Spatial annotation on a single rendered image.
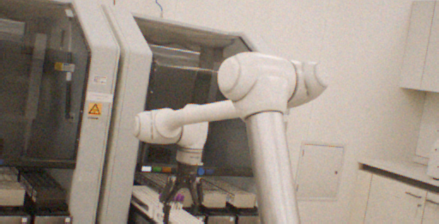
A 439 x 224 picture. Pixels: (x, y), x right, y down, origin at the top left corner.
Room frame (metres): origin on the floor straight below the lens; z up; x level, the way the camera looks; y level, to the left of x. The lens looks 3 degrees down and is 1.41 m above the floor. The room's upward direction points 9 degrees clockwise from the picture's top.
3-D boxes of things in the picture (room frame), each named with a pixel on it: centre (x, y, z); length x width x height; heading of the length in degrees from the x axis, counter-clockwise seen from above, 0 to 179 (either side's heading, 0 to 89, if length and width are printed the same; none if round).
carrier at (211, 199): (2.42, -0.04, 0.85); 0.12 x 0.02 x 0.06; 121
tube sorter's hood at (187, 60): (2.59, 0.15, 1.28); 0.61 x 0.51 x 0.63; 121
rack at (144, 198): (2.28, 0.23, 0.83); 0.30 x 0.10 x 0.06; 31
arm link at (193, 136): (2.03, 0.09, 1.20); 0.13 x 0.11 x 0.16; 126
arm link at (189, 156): (2.04, 0.08, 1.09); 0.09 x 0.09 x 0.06
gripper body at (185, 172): (2.04, 0.08, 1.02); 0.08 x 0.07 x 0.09; 121
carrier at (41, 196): (2.06, 0.56, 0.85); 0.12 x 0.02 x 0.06; 122
